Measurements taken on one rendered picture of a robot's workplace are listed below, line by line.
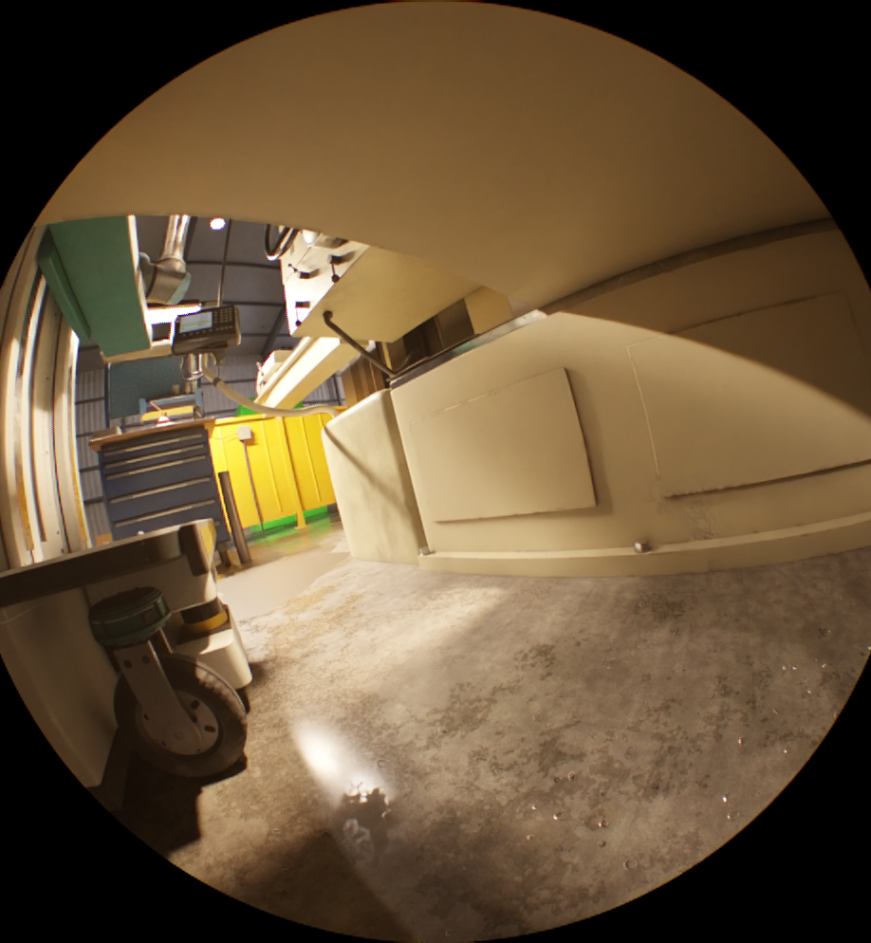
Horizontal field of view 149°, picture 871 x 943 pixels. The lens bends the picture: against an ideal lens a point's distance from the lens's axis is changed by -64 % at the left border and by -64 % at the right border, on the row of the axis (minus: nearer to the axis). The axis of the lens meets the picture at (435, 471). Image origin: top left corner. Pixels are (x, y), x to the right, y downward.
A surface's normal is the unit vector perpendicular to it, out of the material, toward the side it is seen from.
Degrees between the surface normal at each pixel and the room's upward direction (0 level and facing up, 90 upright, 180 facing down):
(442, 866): 0
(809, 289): 90
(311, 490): 90
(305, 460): 90
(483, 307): 90
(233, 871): 0
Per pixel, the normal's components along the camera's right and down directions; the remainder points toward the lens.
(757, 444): -0.67, 0.18
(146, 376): 0.66, -0.15
